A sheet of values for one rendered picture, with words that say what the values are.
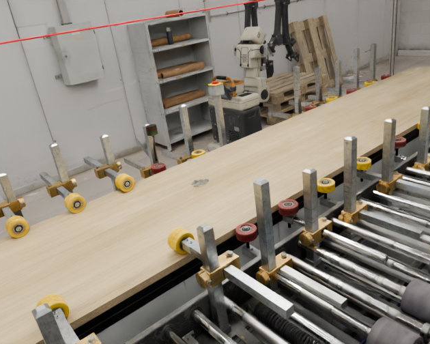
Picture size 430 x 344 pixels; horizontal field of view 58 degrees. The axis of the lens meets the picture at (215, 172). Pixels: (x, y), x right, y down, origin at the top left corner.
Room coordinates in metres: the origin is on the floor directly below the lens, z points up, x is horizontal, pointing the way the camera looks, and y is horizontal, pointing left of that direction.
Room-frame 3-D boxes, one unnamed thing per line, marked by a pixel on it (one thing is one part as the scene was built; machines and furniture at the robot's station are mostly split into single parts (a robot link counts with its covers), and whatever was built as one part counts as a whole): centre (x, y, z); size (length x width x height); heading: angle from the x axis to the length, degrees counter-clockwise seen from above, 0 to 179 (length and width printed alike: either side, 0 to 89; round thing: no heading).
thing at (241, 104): (3.86, -0.31, 0.59); 0.55 x 0.34 x 0.83; 35
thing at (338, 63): (3.09, -1.09, 0.88); 0.04 x 0.04 x 0.48; 35
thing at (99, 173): (1.91, 0.56, 0.95); 0.14 x 0.06 x 0.05; 125
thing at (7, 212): (1.63, 0.99, 0.95); 0.50 x 0.04 x 0.04; 35
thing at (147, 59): (5.05, 0.29, 0.78); 0.90 x 0.45 x 1.55; 125
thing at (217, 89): (2.37, -0.08, 1.18); 0.07 x 0.07 x 0.08; 35
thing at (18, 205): (1.62, 0.96, 0.95); 0.14 x 0.06 x 0.05; 125
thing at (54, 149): (1.78, 0.74, 0.93); 0.04 x 0.04 x 0.48; 35
